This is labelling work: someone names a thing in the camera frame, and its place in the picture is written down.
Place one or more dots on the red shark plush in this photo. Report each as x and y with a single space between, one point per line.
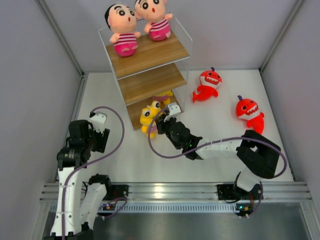
248 110
209 82

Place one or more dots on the aluminium frame post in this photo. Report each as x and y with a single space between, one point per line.
59 34
298 4

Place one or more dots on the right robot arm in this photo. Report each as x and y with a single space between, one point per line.
258 154

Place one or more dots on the yellow plush toy striped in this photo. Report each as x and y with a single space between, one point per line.
163 97

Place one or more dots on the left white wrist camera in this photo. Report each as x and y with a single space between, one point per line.
98 119

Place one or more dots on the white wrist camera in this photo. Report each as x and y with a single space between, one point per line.
173 111
98 119

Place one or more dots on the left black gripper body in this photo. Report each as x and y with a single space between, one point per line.
94 140

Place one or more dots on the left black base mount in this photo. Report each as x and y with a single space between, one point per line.
116 191

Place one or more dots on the boy plush doll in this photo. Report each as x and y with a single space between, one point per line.
122 21
157 19

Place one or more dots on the aluminium mounting rail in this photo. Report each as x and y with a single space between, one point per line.
196 197

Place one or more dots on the aluminium frame post left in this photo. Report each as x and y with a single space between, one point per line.
59 34

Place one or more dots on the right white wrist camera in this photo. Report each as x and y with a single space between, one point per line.
173 111

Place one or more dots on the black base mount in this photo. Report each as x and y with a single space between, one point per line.
230 193
116 191

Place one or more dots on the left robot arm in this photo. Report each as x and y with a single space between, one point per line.
76 213

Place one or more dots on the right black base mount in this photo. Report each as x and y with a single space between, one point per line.
230 193

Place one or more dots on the aluminium frame post right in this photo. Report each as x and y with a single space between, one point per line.
298 4

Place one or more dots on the white wire wooden shelf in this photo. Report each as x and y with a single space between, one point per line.
155 67

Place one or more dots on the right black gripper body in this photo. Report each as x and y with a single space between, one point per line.
165 126

